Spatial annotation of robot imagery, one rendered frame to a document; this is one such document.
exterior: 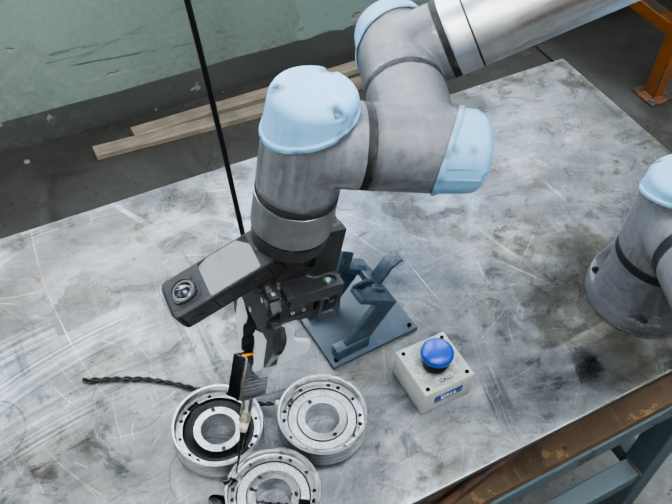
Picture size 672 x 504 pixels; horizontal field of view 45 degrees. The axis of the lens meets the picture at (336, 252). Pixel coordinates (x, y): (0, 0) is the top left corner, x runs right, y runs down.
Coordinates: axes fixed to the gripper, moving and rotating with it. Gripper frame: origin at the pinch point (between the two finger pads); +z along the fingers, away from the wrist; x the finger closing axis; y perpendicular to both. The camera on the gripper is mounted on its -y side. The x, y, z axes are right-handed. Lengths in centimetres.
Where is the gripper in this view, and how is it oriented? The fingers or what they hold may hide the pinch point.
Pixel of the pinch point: (250, 359)
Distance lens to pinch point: 88.9
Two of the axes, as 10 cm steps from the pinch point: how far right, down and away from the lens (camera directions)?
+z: -1.6, 6.8, 7.1
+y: 8.8, -2.3, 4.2
